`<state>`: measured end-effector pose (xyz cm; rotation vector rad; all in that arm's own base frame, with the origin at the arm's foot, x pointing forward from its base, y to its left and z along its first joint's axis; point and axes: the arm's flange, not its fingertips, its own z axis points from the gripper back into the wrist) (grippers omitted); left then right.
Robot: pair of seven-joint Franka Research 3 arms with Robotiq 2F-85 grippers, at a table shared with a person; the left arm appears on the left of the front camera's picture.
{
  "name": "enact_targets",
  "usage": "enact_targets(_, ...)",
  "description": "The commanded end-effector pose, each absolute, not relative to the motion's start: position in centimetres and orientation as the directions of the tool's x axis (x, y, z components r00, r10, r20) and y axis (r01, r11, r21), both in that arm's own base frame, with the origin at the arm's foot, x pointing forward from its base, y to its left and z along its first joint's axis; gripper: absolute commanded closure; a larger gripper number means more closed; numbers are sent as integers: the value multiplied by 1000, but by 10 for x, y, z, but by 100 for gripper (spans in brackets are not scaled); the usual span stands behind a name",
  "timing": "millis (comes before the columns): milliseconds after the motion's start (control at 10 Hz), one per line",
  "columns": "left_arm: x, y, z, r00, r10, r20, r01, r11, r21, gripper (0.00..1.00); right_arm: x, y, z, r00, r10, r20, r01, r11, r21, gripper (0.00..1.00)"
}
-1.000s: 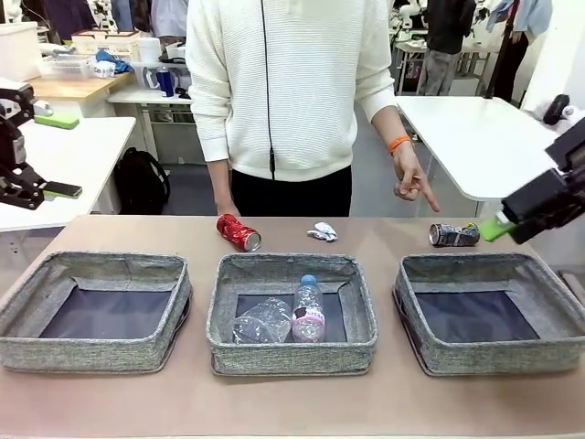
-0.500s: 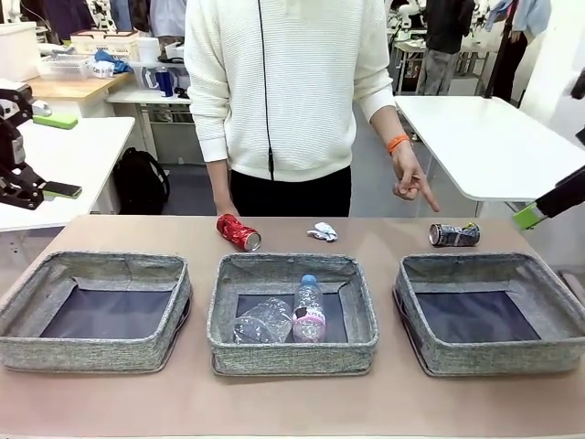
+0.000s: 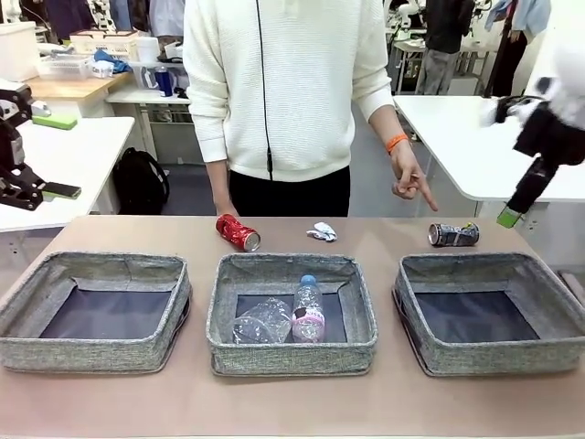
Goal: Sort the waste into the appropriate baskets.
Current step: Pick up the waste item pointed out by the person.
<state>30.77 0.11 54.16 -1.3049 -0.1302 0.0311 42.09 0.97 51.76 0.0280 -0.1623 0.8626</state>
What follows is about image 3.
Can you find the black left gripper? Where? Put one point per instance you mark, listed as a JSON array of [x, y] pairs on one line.
[[9, 142]]

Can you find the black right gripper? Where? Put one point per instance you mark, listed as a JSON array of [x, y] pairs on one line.
[[553, 142]]

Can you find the crushed dark drink can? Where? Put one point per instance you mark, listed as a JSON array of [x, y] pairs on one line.
[[454, 234]]

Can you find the crushed red soda can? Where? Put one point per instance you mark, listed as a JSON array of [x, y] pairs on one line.
[[235, 231]]

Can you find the white paper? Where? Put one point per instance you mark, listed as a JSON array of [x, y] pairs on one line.
[[323, 231]]

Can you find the pink label water bottle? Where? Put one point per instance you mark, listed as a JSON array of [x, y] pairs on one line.
[[308, 311]]

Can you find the crushed clear plastic bottle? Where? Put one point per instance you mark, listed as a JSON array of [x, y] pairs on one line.
[[260, 322]]

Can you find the person's left forearm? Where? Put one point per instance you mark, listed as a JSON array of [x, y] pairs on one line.
[[384, 123]]

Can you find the person's right forearm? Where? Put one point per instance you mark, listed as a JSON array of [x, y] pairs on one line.
[[218, 180]]

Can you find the person's left hand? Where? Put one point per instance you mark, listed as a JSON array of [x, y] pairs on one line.
[[407, 176]]

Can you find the person's right hand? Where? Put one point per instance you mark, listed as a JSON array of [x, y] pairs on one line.
[[224, 208]]

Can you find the white side table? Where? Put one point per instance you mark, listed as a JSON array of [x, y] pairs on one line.
[[448, 128], [91, 151]]

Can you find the wooden table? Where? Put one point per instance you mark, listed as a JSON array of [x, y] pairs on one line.
[[82, 89]]

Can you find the white mesh basket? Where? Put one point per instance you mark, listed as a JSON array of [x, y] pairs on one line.
[[64, 67]]

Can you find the black backpack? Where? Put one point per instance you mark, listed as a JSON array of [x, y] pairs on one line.
[[141, 183]]

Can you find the white storage bin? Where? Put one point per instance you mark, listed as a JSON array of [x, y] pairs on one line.
[[18, 50]]

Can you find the blue cloth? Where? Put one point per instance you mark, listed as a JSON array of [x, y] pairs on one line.
[[114, 61]]

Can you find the beige slotted basket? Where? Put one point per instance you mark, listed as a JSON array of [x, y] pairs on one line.
[[105, 43]]

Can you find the orange wristband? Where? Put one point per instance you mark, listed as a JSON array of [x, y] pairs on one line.
[[395, 143]]

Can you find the blue bottle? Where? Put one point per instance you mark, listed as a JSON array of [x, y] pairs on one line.
[[164, 82]]

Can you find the white round jar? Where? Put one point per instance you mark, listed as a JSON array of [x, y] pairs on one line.
[[147, 49]]

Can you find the clear storage box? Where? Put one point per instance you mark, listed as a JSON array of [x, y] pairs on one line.
[[180, 78]]

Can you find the person in dark jacket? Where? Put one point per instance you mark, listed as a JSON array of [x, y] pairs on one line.
[[445, 36]]

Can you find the grey fabric basket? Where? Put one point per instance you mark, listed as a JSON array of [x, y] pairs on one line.
[[292, 359], [91, 352], [493, 359]]

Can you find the black trousers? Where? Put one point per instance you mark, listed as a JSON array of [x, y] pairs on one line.
[[292, 196]]

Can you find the white knit sweater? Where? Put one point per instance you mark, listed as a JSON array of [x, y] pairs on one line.
[[292, 91]]

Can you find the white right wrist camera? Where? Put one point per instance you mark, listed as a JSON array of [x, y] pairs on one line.
[[491, 112]]

